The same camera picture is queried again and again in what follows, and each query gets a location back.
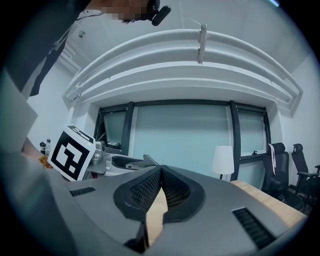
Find black office chair white strap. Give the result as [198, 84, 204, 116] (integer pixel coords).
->
[261, 142, 305, 212]

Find pile of orange balls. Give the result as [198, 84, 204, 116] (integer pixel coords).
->
[38, 154, 54, 170]

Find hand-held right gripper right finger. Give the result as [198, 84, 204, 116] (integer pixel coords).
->
[149, 164, 308, 256]

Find white ceiling pipes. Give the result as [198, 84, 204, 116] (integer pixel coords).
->
[62, 28, 305, 117]

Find person's black jacket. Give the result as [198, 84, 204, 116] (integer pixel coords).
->
[4, 0, 101, 97]

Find black-framed frosted window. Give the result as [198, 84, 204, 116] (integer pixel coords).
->
[94, 101, 135, 154]
[231, 101, 272, 164]

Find white shade table lamp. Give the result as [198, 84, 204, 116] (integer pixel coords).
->
[211, 145, 235, 182]

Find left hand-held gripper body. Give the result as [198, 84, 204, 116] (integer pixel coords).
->
[47, 124, 112, 182]

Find wide frosted window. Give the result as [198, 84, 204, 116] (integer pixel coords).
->
[128, 99, 241, 181]

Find white pipe bracket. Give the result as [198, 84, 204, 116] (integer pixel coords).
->
[196, 23, 209, 66]

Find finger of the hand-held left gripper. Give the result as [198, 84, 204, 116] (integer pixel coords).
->
[111, 155, 144, 170]
[105, 163, 146, 177]

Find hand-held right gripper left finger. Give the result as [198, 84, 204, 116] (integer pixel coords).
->
[66, 164, 163, 255]

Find black head-worn camera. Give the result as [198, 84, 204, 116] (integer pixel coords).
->
[147, 0, 172, 27]

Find person's head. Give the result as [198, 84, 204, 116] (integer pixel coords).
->
[99, 0, 151, 25]

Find person's left forearm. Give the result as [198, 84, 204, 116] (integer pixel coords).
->
[21, 136, 42, 162]

